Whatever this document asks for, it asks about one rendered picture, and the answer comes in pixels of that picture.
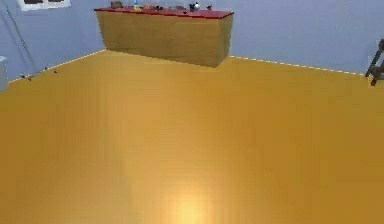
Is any wooden counter with red top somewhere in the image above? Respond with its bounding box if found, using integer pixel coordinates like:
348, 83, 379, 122
93, 6, 235, 69

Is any white framed window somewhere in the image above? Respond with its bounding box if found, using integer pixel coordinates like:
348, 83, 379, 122
17, 0, 72, 12

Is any dark brown chair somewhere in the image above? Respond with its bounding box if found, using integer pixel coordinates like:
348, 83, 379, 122
364, 38, 384, 87

